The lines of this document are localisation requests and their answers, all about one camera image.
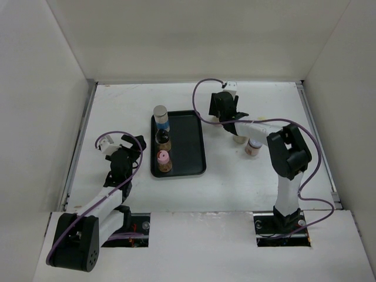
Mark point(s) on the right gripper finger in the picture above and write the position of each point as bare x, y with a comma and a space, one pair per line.
213, 109
236, 99

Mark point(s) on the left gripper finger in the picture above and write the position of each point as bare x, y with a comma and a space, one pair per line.
140, 144
129, 140

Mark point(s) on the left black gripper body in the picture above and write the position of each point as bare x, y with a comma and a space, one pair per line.
133, 155

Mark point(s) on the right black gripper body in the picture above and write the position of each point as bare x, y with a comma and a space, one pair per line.
221, 117

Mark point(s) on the black round cap spice bottle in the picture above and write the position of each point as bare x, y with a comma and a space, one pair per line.
163, 141

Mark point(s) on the black flip cap spice bottle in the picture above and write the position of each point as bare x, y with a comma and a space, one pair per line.
240, 139

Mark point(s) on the silver lid blue label jar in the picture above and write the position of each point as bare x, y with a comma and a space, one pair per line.
161, 117

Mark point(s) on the pink cap spice bottle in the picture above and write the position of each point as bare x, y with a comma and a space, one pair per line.
163, 161

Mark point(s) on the black knob cap spice bottle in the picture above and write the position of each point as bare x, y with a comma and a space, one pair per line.
215, 121

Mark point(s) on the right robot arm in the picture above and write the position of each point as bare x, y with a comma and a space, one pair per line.
288, 152

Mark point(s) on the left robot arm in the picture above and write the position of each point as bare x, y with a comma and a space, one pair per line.
80, 235

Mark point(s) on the red label clear lid jar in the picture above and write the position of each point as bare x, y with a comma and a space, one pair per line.
253, 147

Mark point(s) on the black rectangular plastic tray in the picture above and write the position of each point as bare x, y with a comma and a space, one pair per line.
187, 153

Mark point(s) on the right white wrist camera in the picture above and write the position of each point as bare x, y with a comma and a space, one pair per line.
230, 87

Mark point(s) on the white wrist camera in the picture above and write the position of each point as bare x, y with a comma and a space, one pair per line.
107, 146
230, 87

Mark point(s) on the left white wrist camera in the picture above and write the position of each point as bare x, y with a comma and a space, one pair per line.
107, 146

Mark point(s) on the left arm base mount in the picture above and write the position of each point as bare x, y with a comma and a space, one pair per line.
135, 230

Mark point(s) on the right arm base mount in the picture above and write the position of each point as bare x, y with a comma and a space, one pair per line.
273, 230

